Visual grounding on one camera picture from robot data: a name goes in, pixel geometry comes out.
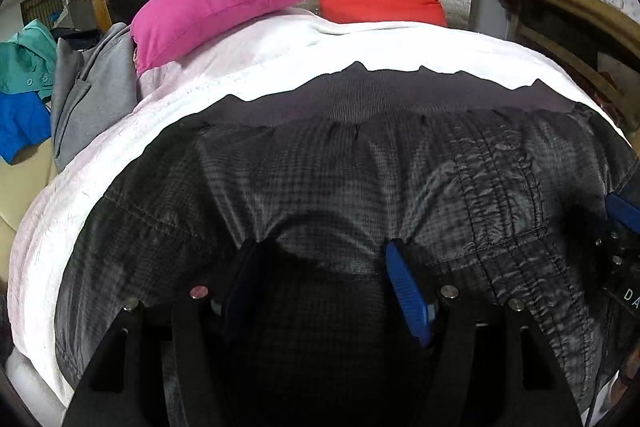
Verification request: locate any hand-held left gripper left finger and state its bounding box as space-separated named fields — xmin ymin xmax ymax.
xmin=62 ymin=239 xmax=261 ymax=427

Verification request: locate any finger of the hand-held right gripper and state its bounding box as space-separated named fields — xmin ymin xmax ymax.
xmin=602 ymin=193 xmax=640 ymax=233

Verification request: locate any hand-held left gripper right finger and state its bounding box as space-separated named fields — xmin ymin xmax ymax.
xmin=383 ymin=237 xmax=583 ymax=427

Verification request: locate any black puffer jacket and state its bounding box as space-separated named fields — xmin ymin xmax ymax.
xmin=54 ymin=61 xmax=640 ymax=427

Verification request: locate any wooden shelf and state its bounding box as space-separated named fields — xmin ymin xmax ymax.
xmin=480 ymin=0 xmax=640 ymax=132

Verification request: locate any beige sofa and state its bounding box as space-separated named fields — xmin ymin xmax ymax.
xmin=0 ymin=142 xmax=61 ymax=268

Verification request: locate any grey coat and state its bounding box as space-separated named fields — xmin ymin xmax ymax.
xmin=51 ymin=23 xmax=141 ymax=172

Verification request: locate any white blanket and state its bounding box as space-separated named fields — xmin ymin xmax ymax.
xmin=7 ymin=7 xmax=631 ymax=408

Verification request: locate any blue jacket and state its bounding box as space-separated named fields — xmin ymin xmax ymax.
xmin=0 ymin=92 xmax=52 ymax=165

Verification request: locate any pink pillow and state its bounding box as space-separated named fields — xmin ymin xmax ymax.
xmin=131 ymin=0 xmax=321 ymax=72

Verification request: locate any teal shirt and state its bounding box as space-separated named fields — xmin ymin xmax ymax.
xmin=0 ymin=19 xmax=58 ymax=100

